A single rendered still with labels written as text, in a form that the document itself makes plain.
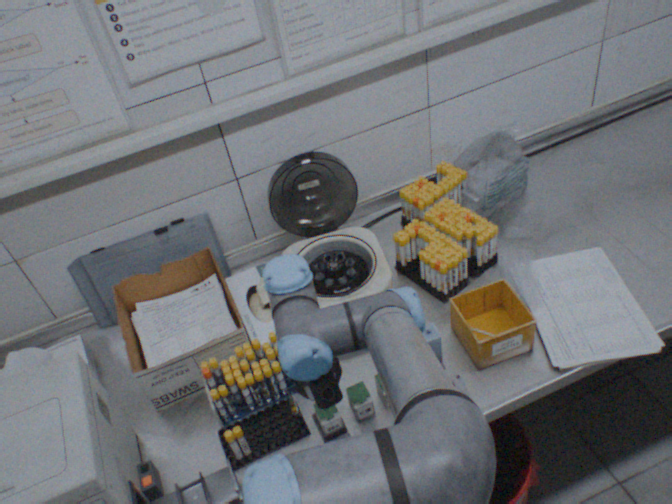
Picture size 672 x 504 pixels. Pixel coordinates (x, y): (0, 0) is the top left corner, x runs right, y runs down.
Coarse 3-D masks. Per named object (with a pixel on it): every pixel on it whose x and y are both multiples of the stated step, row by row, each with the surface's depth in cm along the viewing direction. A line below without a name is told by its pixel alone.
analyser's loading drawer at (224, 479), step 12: (228, 468) 124; (204, 480) 123; (216, 480) 124; (228, 480) 124; (180, 492) 121; (192, 492) 123; (204, 492) 119; (216, 492) 122; (228, 492) 122; (240, 492) 122
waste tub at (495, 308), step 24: (480, 288) 140; (504, 288) 142; (456, 312) 138; (480, 312) 146; (504, 312) 146; (528, 312) 134; (480, 336) 142; (504, 336) 132; (528, 336) 135; (480, 360) 135; (504, 360) 138
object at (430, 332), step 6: (432, 324) 135; (426, 330) 134; (432, 330) 134; (426, 336) 133; (432, 336) 133; (438, 336) 133; (432, 342) 133; (438, 342) 134; (432, 348) 135; (438, 348) 135; (438, 354) 137; (438, 360) 138; (444, 366) 138
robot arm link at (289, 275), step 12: (276, 264) 100; (288, 264) 100; (300, 264) 99; (264, 276) 99; (276, 276) 98; (288, 276) 98; (300, 276) 98; (264, 288) 100; (276, 288) 98; (288, 288) 97; (300, 288) 98; (312, 288) 101; (276, 300) 98
